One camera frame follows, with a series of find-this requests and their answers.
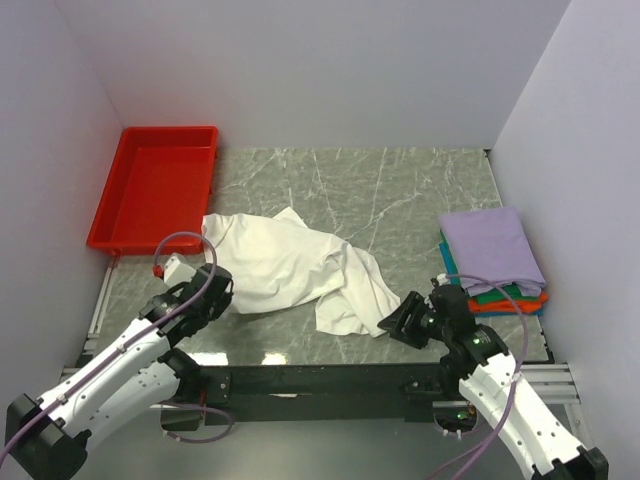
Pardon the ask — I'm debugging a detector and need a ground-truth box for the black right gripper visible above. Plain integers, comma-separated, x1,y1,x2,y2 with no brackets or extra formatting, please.
376,291,451,350

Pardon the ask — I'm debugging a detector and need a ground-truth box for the white t-shirt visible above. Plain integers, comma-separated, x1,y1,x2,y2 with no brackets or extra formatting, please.
202,207,400,338

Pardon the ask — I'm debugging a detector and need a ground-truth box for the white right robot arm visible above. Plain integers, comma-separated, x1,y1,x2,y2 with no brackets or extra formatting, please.
378,283,609,479

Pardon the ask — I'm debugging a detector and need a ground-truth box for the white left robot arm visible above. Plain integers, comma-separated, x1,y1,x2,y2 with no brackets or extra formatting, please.
1,264,233,479

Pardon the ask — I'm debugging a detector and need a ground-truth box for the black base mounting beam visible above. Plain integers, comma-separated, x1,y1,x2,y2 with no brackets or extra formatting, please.
172,363,476,428

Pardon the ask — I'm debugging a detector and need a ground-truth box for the folded teal t-shirt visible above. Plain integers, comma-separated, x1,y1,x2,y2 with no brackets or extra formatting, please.
439,231,458,274

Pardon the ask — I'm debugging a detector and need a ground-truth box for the folded green t-shirt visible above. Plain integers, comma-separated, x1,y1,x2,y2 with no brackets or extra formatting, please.
472,284,539,305

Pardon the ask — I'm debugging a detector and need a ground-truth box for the folded purple t-shirt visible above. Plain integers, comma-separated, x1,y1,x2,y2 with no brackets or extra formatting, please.
438,207,546,297

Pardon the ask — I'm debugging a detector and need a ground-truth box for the folded orange t-shirt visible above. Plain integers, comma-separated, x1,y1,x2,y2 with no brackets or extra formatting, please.
468,292,549,313

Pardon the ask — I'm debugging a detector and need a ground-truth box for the folded blue t-shirt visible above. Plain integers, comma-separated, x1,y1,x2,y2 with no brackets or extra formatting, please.
474,308,544,318

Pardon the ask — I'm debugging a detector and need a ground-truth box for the red plastic tray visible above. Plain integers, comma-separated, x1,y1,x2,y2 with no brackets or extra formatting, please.
87,126,218,256

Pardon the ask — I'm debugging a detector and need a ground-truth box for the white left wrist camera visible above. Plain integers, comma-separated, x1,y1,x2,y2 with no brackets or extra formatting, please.
152,254,196,287

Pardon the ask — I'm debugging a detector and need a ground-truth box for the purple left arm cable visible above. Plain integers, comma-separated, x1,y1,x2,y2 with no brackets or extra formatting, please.
4,231,219,451

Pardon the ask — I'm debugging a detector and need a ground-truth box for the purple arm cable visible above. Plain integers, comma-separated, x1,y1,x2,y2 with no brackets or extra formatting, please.
4,231,219,451
434,273,530,480

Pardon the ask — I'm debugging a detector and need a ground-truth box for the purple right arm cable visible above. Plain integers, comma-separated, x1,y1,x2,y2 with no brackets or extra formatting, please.
434,273,530,480

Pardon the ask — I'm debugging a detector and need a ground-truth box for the aluminium rail frame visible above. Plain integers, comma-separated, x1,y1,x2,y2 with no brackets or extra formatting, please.
49,259,606,480

